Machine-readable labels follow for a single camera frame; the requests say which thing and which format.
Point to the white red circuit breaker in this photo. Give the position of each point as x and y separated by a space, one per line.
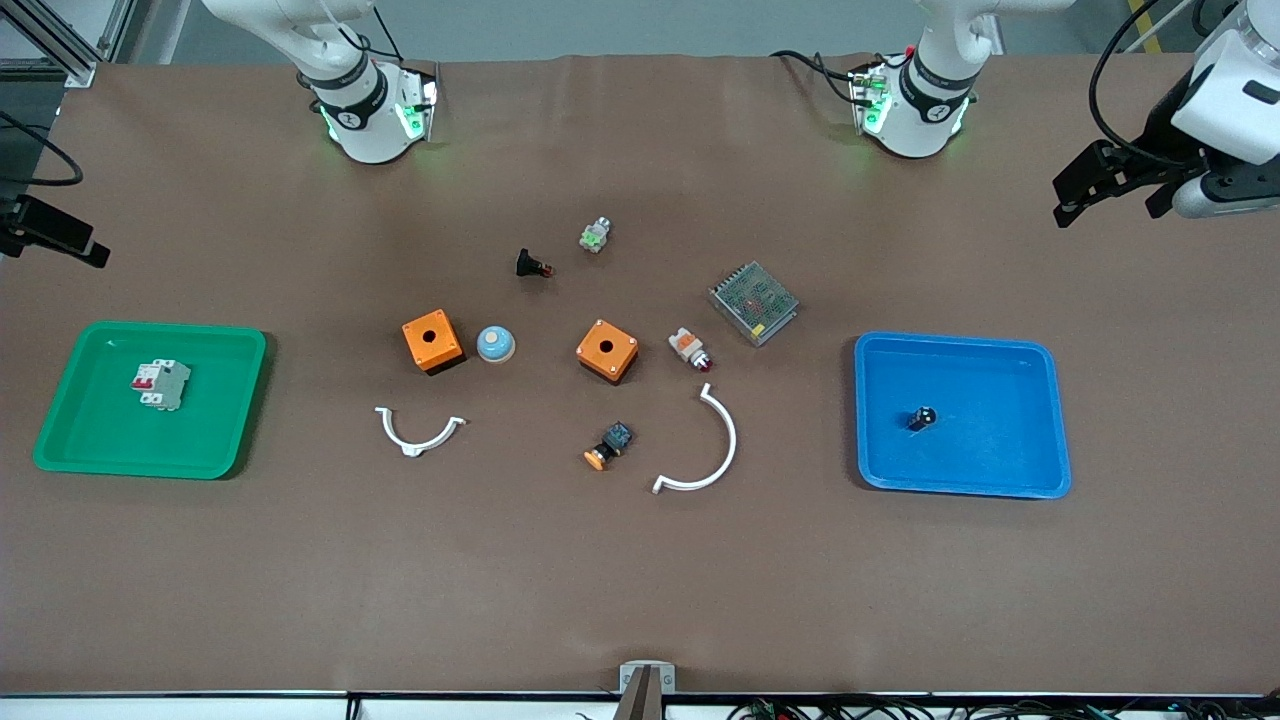
162 385

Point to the dark brown camera post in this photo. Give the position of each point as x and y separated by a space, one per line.
640 700

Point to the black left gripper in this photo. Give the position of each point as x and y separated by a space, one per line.
1163 137

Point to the white table edge rail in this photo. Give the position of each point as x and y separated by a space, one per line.
200 708

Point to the large white curved clamp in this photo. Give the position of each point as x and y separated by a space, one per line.
728 445

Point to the white orange indicator lamp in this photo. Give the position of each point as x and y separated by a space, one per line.
687 347

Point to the aluminium frame profile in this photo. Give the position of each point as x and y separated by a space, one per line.
70 55

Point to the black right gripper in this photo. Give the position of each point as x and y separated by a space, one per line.
40 224

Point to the light blue dome button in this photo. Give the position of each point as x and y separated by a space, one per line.
495 345

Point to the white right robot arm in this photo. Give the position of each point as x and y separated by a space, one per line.
370 130

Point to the small white curved clamp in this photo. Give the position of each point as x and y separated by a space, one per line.
411 447

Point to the green plastic tray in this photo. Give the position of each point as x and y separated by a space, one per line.
150 440

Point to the metal mesh power supply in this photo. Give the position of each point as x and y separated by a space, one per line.
754 302

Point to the black red-tipped pilot lamp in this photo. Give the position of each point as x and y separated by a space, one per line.
527 263

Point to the orange button box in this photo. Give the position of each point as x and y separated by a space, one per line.
606 349
430 338

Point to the orange-capped black push button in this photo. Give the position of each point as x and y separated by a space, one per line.
610 444

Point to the brown table mat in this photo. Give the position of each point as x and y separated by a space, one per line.
640 570

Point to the grey metal table bracket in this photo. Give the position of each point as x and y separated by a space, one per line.
628 678

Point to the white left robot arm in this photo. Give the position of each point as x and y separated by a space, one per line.
920 120

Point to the blue plastic tray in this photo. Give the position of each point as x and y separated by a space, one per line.
960 460

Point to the small green push button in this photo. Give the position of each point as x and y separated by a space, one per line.
595 236

